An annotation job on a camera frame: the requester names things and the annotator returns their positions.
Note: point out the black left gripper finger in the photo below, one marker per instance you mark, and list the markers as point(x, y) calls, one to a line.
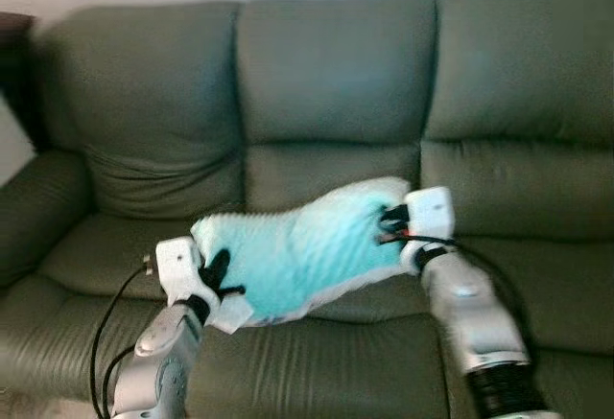
point(218, 266)
point(234, 290)

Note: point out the teal dotted plush pillow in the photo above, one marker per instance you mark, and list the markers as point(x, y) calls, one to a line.
point(288, 256)

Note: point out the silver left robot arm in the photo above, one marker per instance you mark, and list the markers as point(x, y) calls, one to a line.
point(158, 361)

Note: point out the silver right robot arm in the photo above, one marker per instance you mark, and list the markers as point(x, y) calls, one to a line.
point(470, 314)

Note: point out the dark green leather sofa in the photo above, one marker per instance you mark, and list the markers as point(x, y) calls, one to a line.
point(326, 74)

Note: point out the dark wooden furniture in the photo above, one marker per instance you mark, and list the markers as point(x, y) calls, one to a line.
point(14, 64)

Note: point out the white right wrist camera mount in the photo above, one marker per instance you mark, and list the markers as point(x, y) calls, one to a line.
point(432, 213)

